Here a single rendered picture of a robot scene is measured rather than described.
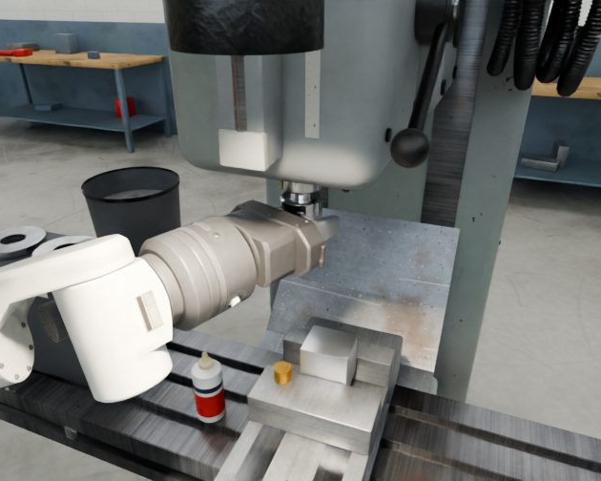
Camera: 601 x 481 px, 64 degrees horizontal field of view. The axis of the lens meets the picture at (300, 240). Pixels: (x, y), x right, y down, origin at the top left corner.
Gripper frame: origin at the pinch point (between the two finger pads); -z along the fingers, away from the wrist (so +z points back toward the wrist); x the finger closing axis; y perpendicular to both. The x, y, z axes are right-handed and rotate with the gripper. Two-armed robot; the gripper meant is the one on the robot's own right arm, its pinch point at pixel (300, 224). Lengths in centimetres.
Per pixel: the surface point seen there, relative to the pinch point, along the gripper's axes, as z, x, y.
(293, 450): 8.6, -6.8, 23.3
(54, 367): 19.1, 33.6, 28.5
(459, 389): -43, -7, 51
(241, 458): 13.2, -3.3, 23.3
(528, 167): -360, 77, 96
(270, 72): 10.2, -5.8, -17.7
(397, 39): 1.5, -11.1, -19.8
